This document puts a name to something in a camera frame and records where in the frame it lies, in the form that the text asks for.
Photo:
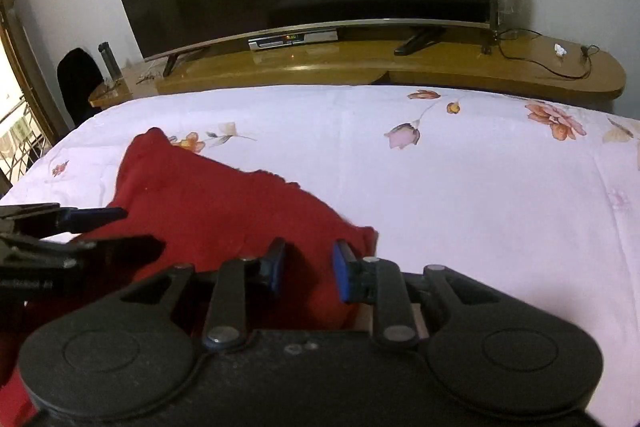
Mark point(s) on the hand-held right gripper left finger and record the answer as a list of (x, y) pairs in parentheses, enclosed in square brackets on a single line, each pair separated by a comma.
[(275, 269)]

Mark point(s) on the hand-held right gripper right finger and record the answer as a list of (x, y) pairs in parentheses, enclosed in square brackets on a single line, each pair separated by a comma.
[(341, 274)]

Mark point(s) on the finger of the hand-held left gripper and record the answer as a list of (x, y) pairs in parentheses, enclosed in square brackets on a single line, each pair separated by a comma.
[(95, 218), (125, 249)]

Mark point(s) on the red garment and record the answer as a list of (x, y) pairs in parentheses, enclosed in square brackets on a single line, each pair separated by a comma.
[(225, 207)]

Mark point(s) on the window with metal grille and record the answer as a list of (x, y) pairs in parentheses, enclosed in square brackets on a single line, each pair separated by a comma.
[(20, 127)]

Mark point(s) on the floral pink bed sheet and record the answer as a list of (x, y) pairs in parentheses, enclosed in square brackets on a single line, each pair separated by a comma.
[(450, 207)]

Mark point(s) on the black chair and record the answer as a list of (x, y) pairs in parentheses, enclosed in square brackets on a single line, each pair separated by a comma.
[(77, 87)]

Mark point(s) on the dark metal bottle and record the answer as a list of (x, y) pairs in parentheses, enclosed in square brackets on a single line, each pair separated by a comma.
[(108, 59)]

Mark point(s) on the wooden television stand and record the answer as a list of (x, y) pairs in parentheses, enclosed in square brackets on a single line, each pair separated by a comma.
[(340, 67)]

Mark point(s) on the silver set-top box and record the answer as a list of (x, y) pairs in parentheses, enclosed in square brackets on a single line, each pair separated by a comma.
[(292, 40)]

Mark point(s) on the white crumpled tissue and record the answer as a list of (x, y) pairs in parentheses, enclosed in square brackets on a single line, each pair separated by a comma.
[(560, 50)]

